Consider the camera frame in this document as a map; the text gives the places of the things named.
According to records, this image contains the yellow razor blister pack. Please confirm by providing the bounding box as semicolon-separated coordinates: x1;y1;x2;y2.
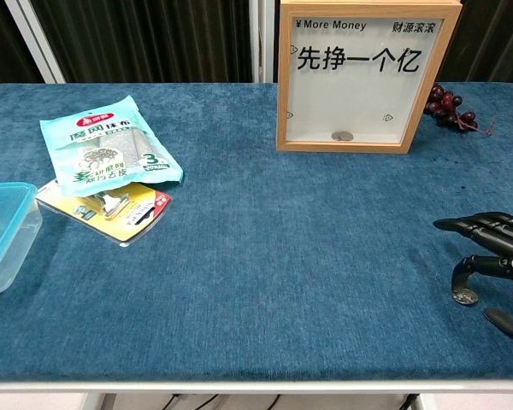
35;178;173;248

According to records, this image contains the blue velvet table cloth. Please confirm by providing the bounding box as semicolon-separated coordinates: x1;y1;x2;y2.
0;82;513;383

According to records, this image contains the teal cleaning cloth package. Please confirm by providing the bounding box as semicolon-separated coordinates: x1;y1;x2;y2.
39;94;185;198

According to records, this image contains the wooden frame money box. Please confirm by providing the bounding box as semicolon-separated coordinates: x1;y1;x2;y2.
275;0;463;155

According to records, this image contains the clear blue plastic container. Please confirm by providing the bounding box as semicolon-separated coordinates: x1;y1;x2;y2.
0;182;44;296

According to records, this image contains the dark purple grape bunch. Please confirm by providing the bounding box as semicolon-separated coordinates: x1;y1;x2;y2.
422;83;496;137

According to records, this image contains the white partition post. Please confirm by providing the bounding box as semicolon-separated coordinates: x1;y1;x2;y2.
248;0;282;84
3;0;66;85

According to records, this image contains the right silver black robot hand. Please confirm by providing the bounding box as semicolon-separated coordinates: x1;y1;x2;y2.
433;211;513;343

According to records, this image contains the black cable bundle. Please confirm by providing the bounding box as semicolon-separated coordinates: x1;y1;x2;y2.
156;393;283;410

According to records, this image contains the dark pleated curtain panel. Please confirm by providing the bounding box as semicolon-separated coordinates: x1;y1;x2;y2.
0;0;44;93
29;0;254;85
435;0;513;85

